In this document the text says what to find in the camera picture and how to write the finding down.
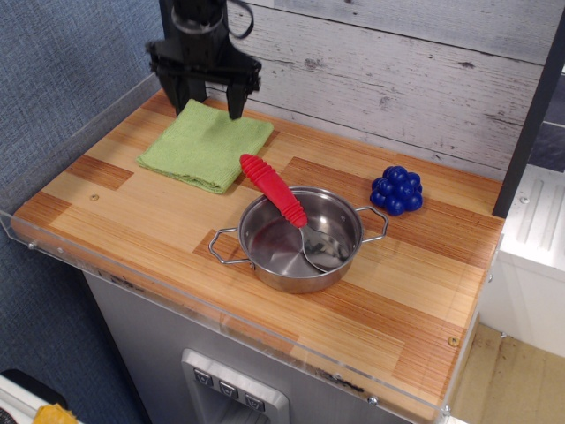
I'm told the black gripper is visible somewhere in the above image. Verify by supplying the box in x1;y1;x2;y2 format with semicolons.
146;23;261;119

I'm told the green cloth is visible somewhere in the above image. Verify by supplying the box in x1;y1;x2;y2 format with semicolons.
137;100;274;194

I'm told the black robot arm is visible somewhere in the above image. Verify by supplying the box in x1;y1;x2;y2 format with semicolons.
146;1;261;120

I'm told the small steel pot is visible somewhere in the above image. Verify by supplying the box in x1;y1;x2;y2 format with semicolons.
208;186;388;293

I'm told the blue bumpy rubber ball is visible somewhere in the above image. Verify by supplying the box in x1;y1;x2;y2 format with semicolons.
370;165;424;216

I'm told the clear acrylic table guard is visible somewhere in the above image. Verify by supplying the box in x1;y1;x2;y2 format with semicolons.
0;70;451;419

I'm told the silver toy appliance cabinet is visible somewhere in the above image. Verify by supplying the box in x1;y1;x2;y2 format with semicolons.
86;274;403;423

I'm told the white metal side shelf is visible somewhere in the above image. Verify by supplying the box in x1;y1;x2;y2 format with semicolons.
478;165;564;356

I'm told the red handled metal spoon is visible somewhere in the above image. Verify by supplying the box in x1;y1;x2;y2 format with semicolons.
239;154;350;272

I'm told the black right frame post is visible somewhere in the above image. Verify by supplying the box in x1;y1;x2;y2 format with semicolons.
492;11;564;218

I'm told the yellow taped cable bundle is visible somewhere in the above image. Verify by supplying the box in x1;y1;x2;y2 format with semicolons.
0;401;80;424

